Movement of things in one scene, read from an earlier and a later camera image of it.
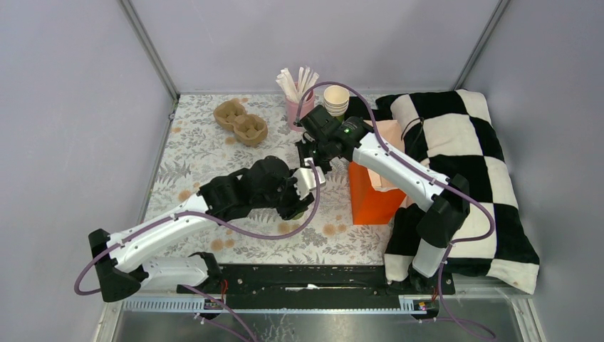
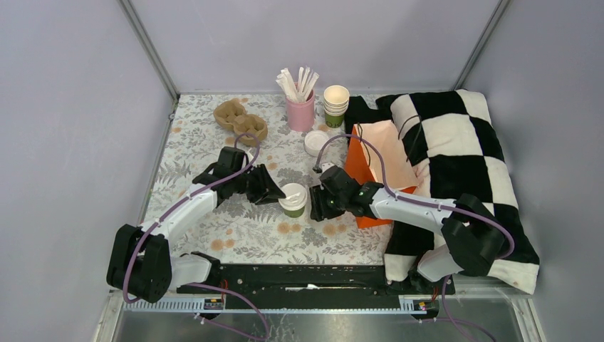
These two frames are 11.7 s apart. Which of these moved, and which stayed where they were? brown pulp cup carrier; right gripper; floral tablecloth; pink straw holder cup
Moved: right gripper
Stayed: pink straw holder cup; brown pulp cup carrier; floral tablecloth
